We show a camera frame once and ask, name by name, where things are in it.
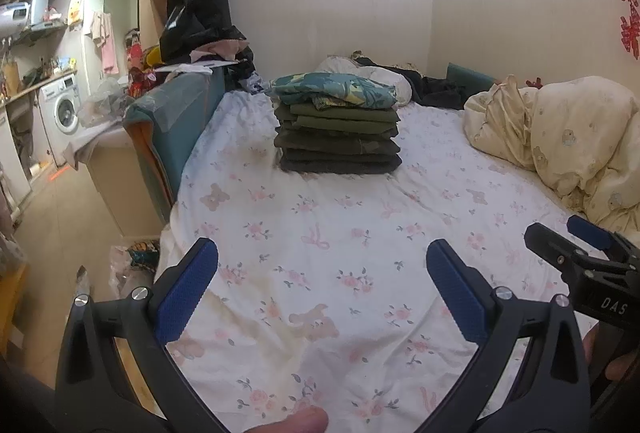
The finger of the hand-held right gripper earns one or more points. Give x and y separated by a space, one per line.
550 244
592 233

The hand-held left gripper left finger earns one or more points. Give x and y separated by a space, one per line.
187 298

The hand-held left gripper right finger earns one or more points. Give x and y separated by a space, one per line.
457 298

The teal floral shorts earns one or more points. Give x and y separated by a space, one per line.
340 88

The stack of folded dark pants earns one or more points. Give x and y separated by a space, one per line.
340 143

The person's right hand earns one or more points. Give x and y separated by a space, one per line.
590 348

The person's left hand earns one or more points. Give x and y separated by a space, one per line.
297 420

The clear plastic bag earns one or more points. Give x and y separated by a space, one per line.
130 268

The cream bear-print duvet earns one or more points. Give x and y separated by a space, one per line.
565 133

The white floral bed sheet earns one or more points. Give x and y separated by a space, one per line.
350 223

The teal padded bed board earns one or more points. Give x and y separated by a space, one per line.
170 123

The dark clothing heap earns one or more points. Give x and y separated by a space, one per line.
440 93

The teal headboard cushion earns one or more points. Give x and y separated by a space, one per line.
470 74

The white washing machine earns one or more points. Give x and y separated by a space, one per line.
62 113

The white pillow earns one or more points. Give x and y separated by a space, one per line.
395 80

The white papers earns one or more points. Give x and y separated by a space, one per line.
190 67

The pink hanging towel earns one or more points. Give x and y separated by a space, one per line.
107 45

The white cylindrical appliance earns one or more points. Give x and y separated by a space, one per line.
39 8

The white water heater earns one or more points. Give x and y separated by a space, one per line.
12 19

